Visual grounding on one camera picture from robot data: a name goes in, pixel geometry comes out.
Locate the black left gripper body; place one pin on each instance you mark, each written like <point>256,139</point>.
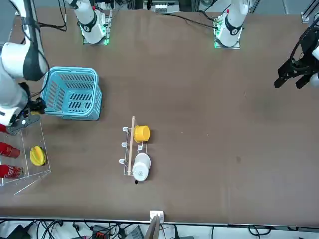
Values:
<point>305,64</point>

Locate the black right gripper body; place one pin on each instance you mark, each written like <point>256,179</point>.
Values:
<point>36,105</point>

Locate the red drink bottle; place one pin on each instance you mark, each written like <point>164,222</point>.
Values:
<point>2,129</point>
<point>10,171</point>
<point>8,150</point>

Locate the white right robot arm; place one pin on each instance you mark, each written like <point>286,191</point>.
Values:
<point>10,87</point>

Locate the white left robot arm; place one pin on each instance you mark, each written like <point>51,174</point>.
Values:
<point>231,22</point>

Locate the blue plastic basket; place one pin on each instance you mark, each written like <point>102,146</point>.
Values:
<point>92,109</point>

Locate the clear acrylic rack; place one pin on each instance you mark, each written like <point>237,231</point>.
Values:
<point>37,171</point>

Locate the yellow starfruit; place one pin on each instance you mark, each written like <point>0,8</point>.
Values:
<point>38,156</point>

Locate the yellow cup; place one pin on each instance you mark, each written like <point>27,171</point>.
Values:
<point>141,134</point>

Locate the white cup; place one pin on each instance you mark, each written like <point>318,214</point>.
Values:
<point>140,168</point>

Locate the black power adapter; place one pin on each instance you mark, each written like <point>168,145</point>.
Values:
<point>18,232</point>

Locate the white power strip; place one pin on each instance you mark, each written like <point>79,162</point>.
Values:
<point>164,9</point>

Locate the black red power strip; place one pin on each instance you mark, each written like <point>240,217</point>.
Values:
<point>99,234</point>

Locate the dark grey power adapter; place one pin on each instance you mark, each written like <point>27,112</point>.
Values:
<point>135,232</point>

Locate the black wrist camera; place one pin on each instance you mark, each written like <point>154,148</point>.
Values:
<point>25,123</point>

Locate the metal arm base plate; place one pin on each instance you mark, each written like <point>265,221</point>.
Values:
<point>235,46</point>
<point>107,18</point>

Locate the white camera pole bracket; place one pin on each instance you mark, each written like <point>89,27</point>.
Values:
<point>153,213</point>

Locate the aluminium camera pole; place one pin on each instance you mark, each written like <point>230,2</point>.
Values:
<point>153,229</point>

